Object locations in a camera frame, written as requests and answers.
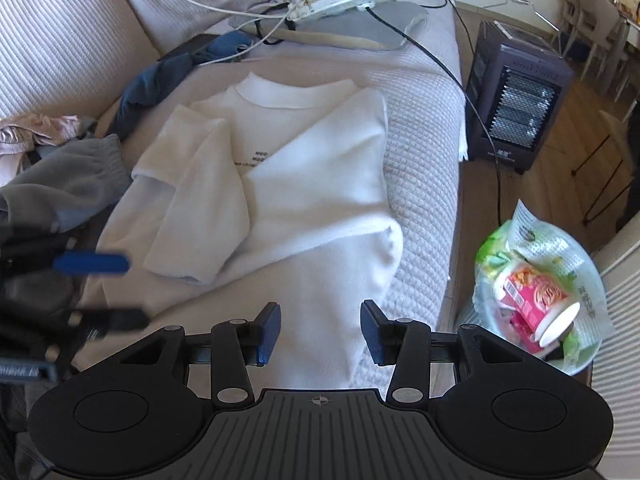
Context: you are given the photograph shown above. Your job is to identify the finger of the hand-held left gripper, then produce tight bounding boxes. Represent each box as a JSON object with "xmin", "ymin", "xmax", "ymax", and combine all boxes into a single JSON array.
[
  {"xmin": 66, "ymin": 307, "xmax": 150, "ymax": 335},
  {"xmin": 51, "ymin": 252, "xmax": 133, "ymax": 278}
]

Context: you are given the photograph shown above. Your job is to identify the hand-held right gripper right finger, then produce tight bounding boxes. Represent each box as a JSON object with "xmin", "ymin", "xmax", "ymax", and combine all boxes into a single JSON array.
[{"xmin": 360, "ymin": 300, "xmax": 524, "ymax": 408}]

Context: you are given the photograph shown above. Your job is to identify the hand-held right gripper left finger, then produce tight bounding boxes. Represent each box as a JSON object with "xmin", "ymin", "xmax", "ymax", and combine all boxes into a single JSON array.
[{"xmin": 119, "ymin": 301, "xmax": 282, "ymax": 409}]

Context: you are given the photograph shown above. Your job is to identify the grey-blue pants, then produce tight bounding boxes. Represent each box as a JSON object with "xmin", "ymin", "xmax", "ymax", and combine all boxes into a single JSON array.
[{"xmin": 0, "ymin": 134, "xmax": 132, "ymax": 241}]

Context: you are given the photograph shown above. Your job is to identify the pale pink garment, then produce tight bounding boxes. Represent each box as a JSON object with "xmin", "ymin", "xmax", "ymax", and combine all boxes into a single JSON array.
[{"xmin": 0, "ymin": 114, "xmax": 96, "ymax": 188}]

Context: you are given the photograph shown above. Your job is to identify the white t-shirt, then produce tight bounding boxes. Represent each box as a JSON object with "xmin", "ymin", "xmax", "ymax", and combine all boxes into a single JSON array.
[{"xmin": 82, "ymin": 72, "xmax": 405, "ymax": 391}]

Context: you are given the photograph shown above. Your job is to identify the trash bin with plastic bag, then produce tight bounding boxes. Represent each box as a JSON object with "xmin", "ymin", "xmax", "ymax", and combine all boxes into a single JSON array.
[{"xmin": 452, "ymin": 199, "xmax": 617, "ymax": 377}]

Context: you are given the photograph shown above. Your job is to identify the pink snack cup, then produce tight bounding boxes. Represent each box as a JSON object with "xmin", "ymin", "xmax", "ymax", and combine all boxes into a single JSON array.
[{"xmin": 500, "ymin": 260, "xmax": 583, "ymax": 348}]

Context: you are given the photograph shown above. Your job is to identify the white quilted sofa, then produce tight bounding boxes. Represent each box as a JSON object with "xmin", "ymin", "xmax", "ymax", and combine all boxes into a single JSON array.
[{"xmin": 0, "ymin": 0, "xmax": 468, "ymax": 480}]

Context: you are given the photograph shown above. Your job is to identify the dark blue cloth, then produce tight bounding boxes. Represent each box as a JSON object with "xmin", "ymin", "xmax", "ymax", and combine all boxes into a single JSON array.
[{"xmin": 114, "ymin": 30, "xmax": 257, "ymax": 142}]

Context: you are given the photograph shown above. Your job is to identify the black smartphone teal case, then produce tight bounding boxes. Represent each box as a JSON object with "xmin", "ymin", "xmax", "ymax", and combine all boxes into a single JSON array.
[{"xmin": 157, "ymin": 34, "xmax": 217, "ymax": 63}]

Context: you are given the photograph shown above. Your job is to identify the white ribbed cabinet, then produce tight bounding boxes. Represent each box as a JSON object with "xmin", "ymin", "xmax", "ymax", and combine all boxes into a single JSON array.
[{"xmin": 587, "ymin": 240, "xmax": 640, "ymax": 413}]

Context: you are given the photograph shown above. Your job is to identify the dark purple space heater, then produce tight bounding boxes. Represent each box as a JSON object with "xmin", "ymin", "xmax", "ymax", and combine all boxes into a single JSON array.
[{"xmin": 465, "ymin": 0, "xmax": 576, "ymax": 176}]

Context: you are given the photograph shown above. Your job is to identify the grey cushion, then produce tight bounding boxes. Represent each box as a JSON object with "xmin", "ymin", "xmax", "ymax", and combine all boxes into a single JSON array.
[{"xmin": 229, "ymin": 0, "xmax": 431, "ymax": 52}]

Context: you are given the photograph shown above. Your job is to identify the beige dining chair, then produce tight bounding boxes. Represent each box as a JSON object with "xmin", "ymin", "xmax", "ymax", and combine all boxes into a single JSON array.
[
  {"xmin": 577, "ymin": 0, "xmax": 630, "ymax": 97},
  {"xmin": 559, "ymin": 0, "xmax": 586, "ymax": 58}
]

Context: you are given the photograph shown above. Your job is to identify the dining table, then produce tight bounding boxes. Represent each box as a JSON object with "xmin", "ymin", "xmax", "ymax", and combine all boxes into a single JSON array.
[{"xmin": 617, "ymin": 0, "xmax": 640, "ymax": 51}]

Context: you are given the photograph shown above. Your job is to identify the black power cable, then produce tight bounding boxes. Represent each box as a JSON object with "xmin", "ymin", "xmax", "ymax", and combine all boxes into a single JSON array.
[{"xmin": 367, "ymin": 0, "xmax": 503, "ymax": 228}]

